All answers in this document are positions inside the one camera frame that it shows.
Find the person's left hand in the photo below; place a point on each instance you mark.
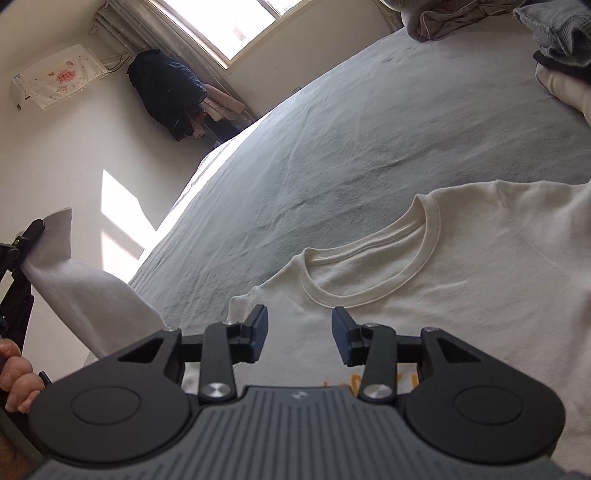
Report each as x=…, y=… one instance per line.
x=21, y=383

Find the bed with grey sheet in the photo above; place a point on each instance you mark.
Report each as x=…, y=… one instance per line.
x=346, y=138

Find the folded grey pink quilt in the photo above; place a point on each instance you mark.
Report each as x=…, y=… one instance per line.
x=448, y=18

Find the white printed sweatshirt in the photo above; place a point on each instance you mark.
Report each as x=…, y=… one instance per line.
x=461, y=277

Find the hanging pink clothes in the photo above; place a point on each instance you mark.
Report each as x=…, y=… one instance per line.
x=221, y=104

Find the folded grey garment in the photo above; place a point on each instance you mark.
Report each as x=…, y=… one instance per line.
x=558, y=27

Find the folded black garment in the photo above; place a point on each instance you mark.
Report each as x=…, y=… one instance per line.
x=554, y=62

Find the folded beige garment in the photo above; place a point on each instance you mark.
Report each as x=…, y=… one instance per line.
x=568, y=90

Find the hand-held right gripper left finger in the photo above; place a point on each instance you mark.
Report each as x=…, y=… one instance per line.
x=261, y=334

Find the grey patterned curtain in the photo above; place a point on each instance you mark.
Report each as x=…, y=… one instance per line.
x=152, y=32

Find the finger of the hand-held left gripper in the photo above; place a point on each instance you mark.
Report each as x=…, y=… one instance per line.
x=21, y=247

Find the window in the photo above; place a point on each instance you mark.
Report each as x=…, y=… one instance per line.
x=240, y=23

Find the cloth-covered air conditioner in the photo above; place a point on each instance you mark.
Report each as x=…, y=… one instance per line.
x=60, y=76

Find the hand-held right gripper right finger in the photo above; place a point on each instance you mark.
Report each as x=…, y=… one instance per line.
x=340, y=337

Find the hanging dark jacket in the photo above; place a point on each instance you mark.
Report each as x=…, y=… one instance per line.
x=161, y=92

